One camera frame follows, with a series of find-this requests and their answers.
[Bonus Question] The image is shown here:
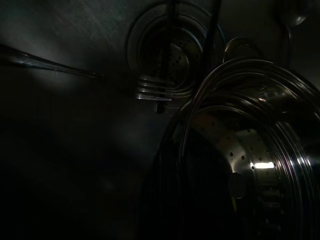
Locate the perforated steel bowl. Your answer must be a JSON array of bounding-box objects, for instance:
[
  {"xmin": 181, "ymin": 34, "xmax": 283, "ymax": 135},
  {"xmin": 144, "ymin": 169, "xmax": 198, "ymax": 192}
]
[{"xmin": 139, "ymin": 57, "xmax": 320, "ymax": 240}]

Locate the steel spoon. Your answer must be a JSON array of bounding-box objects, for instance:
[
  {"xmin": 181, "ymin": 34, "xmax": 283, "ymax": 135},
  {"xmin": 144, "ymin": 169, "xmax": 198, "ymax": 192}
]
[
  {"xmin": 223, "ymin": 36, "xmax": 264, "ymax": 61},
  {"xmin": 276, "ymin": 0, "xmax": 310, "ymax": 66}
]

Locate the steel fork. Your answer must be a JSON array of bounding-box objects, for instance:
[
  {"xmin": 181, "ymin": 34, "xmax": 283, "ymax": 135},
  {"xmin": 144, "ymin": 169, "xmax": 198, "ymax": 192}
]
[{"xmin": 134, "ymin": 76, "xmax": 175, "ymax": 102}]

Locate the stainless steel sink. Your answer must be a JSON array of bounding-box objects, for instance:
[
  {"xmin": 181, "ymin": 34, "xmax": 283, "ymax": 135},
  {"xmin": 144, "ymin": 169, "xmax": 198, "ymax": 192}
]
[{"xmin": 0, "ymin": 0, "xmax": 320, "ymax": 240}]

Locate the steel sink drain strainer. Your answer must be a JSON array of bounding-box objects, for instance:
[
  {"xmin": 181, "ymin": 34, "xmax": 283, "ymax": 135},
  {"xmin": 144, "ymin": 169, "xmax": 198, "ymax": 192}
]
[{"xmin": 126, "ymin": 6, "xmax": 225, "ymax": 100}]

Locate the long steel utensil handle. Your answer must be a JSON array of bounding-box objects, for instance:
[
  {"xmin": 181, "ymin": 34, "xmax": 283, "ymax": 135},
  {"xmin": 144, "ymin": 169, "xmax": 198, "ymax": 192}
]
[{"xmin": 0, "ymin": 43, "xmax": 106, "ymax": 81}]

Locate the black chopstick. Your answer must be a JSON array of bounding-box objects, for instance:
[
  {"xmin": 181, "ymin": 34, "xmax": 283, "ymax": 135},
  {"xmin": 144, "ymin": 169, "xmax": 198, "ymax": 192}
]
[
  {"xmin": 155, "ymin": 0, "xmax": 181, "ymax": 115},
  {"xmin": 201, "ymin": 0, "xmax": 224, "ymax": 74}
]

